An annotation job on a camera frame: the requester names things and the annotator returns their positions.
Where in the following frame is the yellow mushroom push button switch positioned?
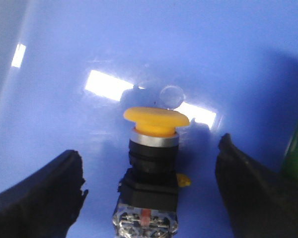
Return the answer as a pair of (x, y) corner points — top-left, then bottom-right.
(112, 107), (190, 238)

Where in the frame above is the blue plastic bin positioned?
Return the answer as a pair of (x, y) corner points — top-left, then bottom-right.
(0, 0), (298, 238)

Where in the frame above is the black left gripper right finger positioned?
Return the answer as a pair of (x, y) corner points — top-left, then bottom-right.
(215, 133), (298, 238)

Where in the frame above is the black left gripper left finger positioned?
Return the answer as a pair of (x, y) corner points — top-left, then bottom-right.
(0, 150), (88, 238)

